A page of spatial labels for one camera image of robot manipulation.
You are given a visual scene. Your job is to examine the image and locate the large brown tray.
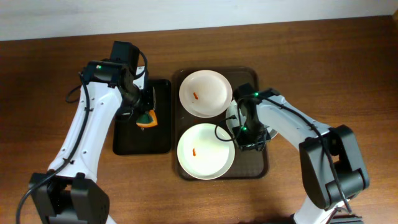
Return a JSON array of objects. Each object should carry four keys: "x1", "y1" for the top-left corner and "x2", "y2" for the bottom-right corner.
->
[{"x1": 172, "y1": 67, "x2": 269, "y2": 180}]

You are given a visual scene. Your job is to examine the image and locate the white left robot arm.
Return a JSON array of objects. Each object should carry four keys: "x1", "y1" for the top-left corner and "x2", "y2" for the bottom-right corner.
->
[{"x1": 27, "y1": 60, "x2": 157, "y2": 223}]

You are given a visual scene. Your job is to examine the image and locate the white plate with stain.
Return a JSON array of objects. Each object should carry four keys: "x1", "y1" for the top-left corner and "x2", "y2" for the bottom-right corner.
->
[{"x1": 178, "y1": 70, "x2": 233, "y2": 118}]

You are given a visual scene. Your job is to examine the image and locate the green orange sponge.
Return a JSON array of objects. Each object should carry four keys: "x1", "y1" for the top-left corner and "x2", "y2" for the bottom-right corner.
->
[{"x1": 136, "y1": 110, "x2": 158, "y2": 128}]

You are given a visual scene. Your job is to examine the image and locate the pale green plate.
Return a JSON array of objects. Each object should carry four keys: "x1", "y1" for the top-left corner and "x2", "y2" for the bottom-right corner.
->
[{"x1": 226, "y1": 100, "x2": 278, "y2": 141}]

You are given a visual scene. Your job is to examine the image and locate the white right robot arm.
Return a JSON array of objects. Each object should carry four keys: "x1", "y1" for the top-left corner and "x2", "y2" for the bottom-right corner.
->
[{"x1": 228, "y1": 83, "x2": 370, "y2": 223}]

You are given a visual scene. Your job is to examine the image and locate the small black tray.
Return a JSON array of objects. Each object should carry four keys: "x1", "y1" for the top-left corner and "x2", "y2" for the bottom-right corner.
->
[{"x1": 113, "y1": 79, "x2": 173, "y2": 156}]

